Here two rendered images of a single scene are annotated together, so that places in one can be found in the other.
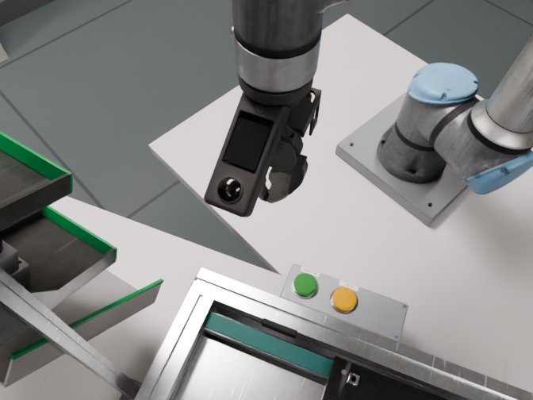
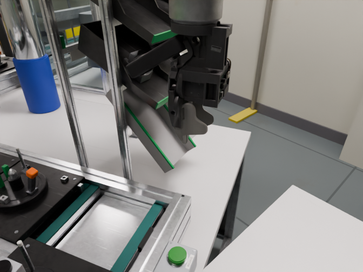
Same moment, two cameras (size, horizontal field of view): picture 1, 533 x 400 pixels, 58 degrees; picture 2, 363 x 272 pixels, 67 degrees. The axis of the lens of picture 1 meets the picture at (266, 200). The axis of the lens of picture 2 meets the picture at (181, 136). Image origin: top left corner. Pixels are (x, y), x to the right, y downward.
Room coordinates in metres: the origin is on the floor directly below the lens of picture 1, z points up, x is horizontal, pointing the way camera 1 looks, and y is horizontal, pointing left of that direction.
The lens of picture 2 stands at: (0.32, -0.43, 1.49)
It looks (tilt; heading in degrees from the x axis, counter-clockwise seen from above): 32 degrees down; 90
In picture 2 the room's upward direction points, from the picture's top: straight up
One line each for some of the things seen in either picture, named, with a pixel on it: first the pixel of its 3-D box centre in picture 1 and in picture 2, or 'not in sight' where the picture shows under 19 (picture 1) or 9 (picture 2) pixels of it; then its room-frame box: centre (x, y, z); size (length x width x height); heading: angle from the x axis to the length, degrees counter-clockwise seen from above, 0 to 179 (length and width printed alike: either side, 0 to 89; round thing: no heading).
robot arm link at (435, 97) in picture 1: (438, 103); not in sight; (0.64, -0.33, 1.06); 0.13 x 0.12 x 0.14; 27
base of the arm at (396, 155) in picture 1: (417, 140); not in sight; (0.65, -0.32, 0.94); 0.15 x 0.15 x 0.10
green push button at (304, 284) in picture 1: (304, 285); (177, 256); (0.31, -0.07, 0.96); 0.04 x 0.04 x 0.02
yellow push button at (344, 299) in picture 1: (343, 300); not in sight; (0.28, -0.13, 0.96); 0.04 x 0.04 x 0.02
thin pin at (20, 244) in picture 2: not in sight; (26, 256); (0.03, -0.11, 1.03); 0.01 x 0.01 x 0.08
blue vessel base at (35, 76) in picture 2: not in sight; (38, 83); (-0.41, 0.88, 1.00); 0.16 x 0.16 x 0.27
